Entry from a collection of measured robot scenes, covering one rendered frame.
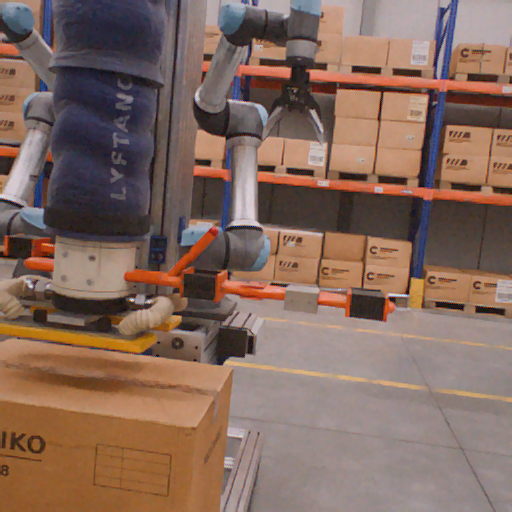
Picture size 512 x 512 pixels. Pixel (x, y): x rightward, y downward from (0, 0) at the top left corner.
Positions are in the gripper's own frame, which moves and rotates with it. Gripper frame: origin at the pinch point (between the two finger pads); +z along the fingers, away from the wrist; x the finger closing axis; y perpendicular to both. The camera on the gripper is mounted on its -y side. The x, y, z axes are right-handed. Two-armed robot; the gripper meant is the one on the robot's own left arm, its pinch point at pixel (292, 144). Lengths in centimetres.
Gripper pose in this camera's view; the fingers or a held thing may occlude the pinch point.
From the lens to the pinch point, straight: 157.7
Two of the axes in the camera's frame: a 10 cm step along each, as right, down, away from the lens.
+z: -1.0, 9.9, 1.1
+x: 9.9, 1.1, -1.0
